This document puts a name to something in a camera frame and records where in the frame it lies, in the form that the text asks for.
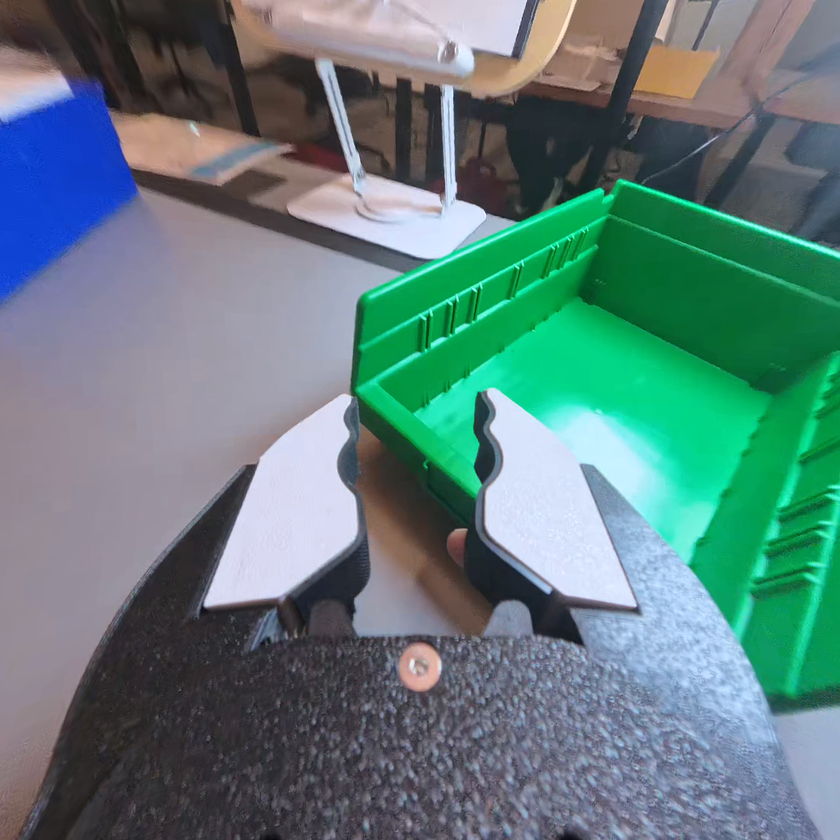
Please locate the brown table with black legs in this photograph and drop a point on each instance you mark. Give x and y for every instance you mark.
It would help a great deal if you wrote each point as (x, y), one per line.
(669, 105)

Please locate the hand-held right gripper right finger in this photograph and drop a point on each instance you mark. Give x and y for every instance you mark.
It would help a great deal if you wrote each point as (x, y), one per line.
(544, 512)

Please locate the person's right hand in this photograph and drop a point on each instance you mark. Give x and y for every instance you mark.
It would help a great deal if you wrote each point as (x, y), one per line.
(457, 548)

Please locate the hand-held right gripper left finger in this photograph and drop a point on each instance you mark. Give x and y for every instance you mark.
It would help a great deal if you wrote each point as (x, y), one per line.
(289, 512)

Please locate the paper booklet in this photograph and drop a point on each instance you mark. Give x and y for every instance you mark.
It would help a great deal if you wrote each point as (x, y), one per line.
(197, 148)

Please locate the blue plastic bin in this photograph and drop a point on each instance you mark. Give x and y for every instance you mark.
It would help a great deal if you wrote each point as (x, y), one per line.
(52, 184)

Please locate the white desk lamp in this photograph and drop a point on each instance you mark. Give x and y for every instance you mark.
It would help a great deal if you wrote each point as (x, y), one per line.
(407, 229)

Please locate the yellow envelope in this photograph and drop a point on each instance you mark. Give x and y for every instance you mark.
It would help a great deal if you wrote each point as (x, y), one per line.
(676, 72)

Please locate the green plastic bin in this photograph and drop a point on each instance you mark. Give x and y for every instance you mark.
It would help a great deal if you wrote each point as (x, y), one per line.
(623, 394)

